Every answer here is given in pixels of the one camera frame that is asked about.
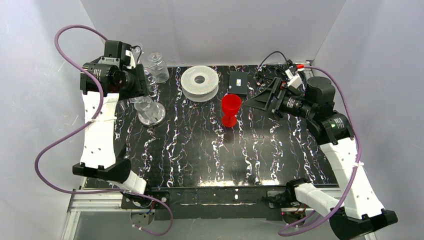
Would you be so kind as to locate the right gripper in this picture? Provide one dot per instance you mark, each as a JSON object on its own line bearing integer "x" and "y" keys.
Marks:
{"x": 274, "y": 100}

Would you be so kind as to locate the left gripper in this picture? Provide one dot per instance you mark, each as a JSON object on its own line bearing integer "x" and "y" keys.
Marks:
{"x": 141, "y": 81}

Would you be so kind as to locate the clear wine glass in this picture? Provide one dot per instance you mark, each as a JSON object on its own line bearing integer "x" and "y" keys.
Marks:
{"x": 159, "y": 68}
{"x": 149, "y": 112}

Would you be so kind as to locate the red wine glass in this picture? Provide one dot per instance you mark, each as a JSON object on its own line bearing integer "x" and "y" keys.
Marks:
{"x": 230, "y": 105}

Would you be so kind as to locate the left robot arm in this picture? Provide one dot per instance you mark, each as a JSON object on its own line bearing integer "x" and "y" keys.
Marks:
{"x": 113, "y": 77}

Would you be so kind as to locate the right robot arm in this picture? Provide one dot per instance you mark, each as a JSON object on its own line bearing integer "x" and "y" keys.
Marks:
{"x": 358, "y": 211}

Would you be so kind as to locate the clear wine glass on rack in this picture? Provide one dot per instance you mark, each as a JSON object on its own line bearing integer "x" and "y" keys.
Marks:
{"x": 159, "y": 68}

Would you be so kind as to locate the chrome wine glass rack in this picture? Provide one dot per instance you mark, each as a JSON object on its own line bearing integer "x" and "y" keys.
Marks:
{"x": 152, "y": 86}

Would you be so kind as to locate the black flat box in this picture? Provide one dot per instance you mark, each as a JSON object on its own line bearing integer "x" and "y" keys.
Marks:
{"x": 238, "y": 83}

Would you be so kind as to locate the white filament spool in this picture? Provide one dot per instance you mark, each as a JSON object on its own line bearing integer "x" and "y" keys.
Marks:
{"x": 199, "y": 83}

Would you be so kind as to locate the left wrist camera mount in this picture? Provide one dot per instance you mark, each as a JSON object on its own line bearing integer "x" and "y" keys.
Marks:
{"x": 135, "y": 54}

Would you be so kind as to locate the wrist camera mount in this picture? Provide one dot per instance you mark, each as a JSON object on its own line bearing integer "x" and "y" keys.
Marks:
{"x": 135, "y": 54}
{"x": 293, "y": 75}

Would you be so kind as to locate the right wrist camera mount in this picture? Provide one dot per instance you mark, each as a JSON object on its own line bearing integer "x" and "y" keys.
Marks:
{"x": 293, "y": 75}

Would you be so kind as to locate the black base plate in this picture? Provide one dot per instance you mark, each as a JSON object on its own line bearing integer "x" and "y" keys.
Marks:
{"x": 232, "y": 202}

